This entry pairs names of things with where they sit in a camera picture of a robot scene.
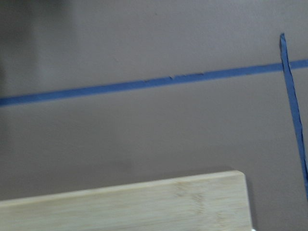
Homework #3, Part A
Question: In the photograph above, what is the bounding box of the bamboo cutting board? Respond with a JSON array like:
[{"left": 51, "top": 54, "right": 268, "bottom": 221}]
[{"left": 0, "top": 170, "right": 253, "bottom": 231}]

